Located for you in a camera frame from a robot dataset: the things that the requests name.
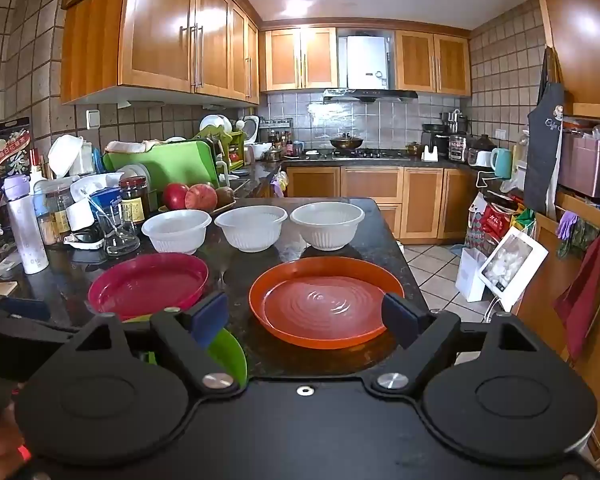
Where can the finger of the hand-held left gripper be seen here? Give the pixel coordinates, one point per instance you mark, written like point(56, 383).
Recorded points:
point(25, 309)

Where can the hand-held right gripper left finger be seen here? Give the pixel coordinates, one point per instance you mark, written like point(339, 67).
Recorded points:
point(210, 317)

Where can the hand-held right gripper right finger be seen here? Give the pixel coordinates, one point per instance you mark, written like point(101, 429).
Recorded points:
point(399, 317)

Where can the green plastic plate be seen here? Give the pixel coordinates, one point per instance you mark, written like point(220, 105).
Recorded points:
point(230, 355)

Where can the red plastic plate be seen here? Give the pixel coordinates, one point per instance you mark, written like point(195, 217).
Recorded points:
point(147, 285)

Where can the orange plastic plate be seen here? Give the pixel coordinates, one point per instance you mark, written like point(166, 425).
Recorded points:
point(325, 300)

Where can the white ribbed plastic bowl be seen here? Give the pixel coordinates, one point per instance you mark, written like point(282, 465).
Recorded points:
point(327, 227)
point(176, 232)
point(251, 230)

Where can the person's left hand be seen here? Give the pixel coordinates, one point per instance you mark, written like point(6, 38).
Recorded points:
point(2, 435)

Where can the white bottle purple lid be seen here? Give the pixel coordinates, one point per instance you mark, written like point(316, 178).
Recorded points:
point(26, 230)

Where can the white paper bag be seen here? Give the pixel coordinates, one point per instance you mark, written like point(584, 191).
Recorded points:
point(469, 277)

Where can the clear spice jar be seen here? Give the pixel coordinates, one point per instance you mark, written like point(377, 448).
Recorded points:
point(55, 215)

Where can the yellow fruit tray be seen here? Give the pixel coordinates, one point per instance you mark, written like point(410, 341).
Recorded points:
point(227, 207)

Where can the pale red apple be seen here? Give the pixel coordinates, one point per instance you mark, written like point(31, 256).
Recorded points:
point(202, 198)

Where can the clear glass cup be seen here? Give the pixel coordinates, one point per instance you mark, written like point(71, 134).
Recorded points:
point(121, 237)

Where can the brown kiwi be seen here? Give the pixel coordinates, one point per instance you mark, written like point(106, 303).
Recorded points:
point(225, 196)

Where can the white box with window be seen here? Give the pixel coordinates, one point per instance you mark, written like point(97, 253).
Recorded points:
point(512, 270)

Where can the dark red apple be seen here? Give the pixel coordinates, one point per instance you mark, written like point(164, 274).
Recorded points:
point(175, 197)

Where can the wooden base cabinets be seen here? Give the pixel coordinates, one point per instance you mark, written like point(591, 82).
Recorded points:
point(370, 195)

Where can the blue tissue pack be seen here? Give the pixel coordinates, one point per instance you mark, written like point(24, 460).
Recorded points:
point(105, 205)

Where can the red gift bag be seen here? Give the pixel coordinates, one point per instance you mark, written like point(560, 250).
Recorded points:
point(492, 225)

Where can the dark sauce jar red lid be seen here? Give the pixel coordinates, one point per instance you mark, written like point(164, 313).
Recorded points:
point(133, 205)

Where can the upturned white bowl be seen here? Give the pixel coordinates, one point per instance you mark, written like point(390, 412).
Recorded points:
point(65, 155)

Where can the black tea pouch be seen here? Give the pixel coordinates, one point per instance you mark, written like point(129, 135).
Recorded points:
point(12, 147)

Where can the stack of grey dishes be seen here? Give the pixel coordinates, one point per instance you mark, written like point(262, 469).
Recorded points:
point(132, 175)

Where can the white knife holder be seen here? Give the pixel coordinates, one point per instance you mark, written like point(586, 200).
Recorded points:
point(430, 155)

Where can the gas stove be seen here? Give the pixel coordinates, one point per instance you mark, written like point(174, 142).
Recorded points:
point(360, 155)

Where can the green dish rack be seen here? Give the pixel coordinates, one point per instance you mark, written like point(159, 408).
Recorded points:
point(230, 145)

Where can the red hanging towel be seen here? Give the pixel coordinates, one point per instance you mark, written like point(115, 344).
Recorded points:
point(580, 300)

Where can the black wok with lid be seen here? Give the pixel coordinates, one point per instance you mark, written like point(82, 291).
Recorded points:
point(346, 142)

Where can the teal mug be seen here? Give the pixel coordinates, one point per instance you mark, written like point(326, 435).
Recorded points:
point(502, 164)

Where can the white cloth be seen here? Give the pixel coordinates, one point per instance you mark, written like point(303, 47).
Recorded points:
point(125, 146)

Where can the white rice cooker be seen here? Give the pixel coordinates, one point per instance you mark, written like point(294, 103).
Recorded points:
point(250, 130)

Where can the purple rubber glove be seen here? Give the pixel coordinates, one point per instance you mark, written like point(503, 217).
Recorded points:
point(566, 224)

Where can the dark grey apron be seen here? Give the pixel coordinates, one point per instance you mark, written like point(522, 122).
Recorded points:
point(542, 150)

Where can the black range hood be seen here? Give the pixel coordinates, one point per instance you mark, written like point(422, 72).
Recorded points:
point(370, 94)

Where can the pink storage box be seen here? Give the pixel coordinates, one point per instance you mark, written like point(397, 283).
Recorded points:
point(585, 165)

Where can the white water heater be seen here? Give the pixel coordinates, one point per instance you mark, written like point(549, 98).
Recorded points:
point(367, 62)

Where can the wall power outlet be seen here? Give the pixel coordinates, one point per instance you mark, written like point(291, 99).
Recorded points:
point(93, 119)

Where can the wooden wall cabinet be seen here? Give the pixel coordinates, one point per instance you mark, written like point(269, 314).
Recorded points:
point(432, 62)
point(300, 57)
point(155, 25)
point(585, 30)

